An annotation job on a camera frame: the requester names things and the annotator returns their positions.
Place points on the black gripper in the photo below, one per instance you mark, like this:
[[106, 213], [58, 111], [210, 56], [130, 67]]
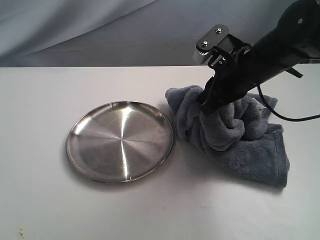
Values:
[[231, 81]]

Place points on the grey-blue fluffy towel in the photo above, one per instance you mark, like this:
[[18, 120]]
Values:
[[238, 137]]

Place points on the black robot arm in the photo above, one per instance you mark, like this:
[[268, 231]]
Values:
[[295, 40]]

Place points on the round stainless steel plate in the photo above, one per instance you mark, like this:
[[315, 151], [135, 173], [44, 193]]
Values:
[[120, 142]]

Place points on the grey fabric backdrop curtain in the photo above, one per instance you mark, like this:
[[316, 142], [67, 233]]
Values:
[[123, 33]]

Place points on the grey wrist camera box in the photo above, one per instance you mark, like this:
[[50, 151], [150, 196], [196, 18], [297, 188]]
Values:
[[217, 44]]

